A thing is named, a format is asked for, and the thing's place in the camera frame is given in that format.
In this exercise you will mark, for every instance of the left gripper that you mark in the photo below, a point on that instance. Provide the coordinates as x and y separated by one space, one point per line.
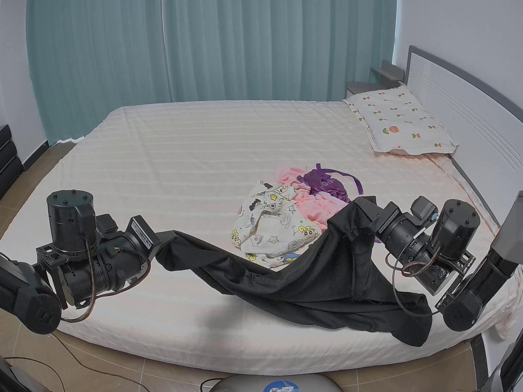
122 259

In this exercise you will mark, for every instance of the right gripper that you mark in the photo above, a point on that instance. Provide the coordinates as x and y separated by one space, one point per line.
408 243

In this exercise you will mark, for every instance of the black T-shirt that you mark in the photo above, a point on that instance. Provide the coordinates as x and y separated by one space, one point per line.
310 276

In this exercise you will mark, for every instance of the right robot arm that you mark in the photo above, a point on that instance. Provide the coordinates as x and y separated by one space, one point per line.
457 227

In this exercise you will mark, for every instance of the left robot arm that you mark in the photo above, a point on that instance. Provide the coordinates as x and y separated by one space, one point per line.
69 219

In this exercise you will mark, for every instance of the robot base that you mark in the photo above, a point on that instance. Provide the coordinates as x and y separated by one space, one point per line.
278 384

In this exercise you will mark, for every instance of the bed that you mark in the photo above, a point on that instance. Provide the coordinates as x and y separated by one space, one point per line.
184 157

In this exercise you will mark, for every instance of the pink garment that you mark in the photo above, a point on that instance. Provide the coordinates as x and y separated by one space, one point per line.
316 210

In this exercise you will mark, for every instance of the purple garment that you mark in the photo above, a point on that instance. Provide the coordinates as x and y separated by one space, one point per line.
327 184

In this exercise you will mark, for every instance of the white printed pillow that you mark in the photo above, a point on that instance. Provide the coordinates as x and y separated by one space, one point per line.
400 121

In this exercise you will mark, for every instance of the white printed garment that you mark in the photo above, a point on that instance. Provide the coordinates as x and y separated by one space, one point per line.
269 227

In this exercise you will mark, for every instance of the grey bedside table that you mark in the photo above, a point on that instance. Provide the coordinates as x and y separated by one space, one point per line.
363 88

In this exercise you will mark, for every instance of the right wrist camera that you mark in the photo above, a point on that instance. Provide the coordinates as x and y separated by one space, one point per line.
423 210

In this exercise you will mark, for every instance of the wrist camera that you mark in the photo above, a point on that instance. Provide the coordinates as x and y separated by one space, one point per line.
107 223
423 210

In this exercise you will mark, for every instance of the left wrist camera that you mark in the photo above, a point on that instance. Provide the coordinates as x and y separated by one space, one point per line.
107 223

